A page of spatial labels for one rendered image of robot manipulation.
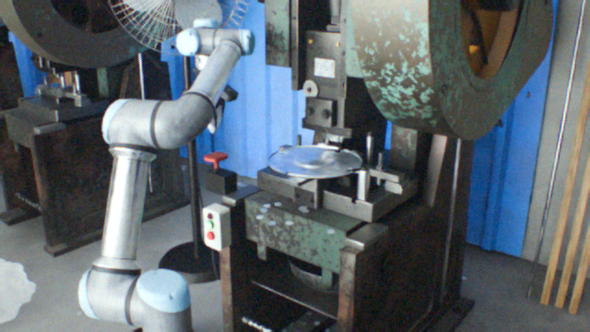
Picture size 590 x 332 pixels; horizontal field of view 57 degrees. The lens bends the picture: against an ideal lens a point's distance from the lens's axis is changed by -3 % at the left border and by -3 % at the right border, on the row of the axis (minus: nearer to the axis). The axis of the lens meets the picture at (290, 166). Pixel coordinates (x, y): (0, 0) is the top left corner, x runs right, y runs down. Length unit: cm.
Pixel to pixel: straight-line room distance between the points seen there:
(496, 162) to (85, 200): 208
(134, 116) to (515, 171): 193
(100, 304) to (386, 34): 88
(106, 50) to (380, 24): 174
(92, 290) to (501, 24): 135
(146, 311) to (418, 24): 85
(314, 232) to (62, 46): 147
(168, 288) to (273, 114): 230
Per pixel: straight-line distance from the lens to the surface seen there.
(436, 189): 192
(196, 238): 268
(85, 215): 310
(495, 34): 178
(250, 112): 360
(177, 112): 133
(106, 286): 135
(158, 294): 128
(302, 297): 190
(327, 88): 169
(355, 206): 165
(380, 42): 122
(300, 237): 170
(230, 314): 200
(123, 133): 136
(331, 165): 168
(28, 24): 254
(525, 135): 274
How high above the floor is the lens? 135
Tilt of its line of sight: 20 degrees down
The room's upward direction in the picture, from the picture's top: straight up
